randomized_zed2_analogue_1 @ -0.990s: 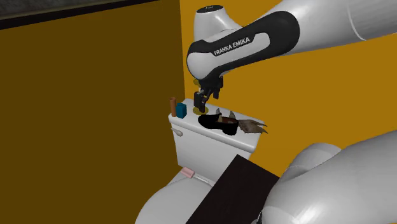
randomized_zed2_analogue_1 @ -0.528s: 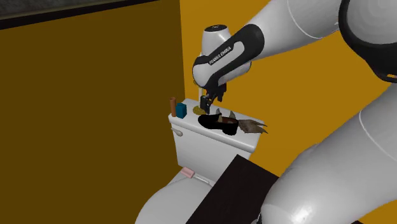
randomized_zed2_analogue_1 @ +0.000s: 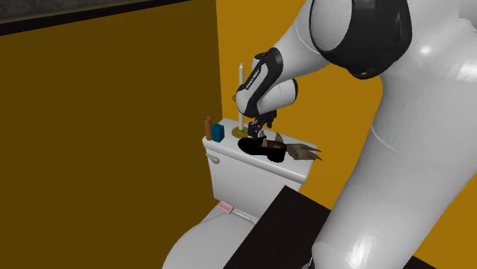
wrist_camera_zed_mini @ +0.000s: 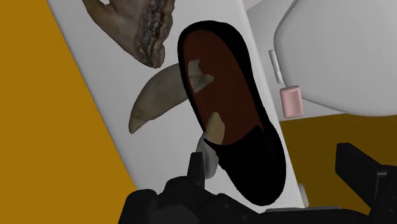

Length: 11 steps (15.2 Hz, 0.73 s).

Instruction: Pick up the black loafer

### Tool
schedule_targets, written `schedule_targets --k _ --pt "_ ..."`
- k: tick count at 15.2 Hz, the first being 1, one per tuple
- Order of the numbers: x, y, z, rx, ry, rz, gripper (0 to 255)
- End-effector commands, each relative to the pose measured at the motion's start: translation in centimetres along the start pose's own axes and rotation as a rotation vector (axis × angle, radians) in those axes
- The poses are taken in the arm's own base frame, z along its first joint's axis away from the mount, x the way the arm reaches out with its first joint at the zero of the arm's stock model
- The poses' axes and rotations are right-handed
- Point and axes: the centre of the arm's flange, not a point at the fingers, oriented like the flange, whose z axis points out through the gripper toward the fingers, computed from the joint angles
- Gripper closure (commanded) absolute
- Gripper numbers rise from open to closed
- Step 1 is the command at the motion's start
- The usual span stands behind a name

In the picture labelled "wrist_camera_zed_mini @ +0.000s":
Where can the pale curved horn-shaped object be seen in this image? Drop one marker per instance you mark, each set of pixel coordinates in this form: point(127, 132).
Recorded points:
point(208, 161)

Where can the brown rough rock-like lump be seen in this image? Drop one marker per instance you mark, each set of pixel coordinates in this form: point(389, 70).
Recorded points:
point(124, 28)

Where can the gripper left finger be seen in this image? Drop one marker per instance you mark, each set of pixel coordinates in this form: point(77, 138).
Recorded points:
point(196, 169)

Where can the black shoe with red insole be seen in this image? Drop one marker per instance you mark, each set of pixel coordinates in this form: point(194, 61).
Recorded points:
point(248, 167)

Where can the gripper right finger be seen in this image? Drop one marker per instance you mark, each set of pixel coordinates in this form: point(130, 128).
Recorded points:
point(356, 164)

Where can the small pink block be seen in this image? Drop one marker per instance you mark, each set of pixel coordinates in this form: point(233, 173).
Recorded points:
point(291, 101)

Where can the grey curved horn-shaped object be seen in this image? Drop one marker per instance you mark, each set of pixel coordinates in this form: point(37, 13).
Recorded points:
point(155, 99)

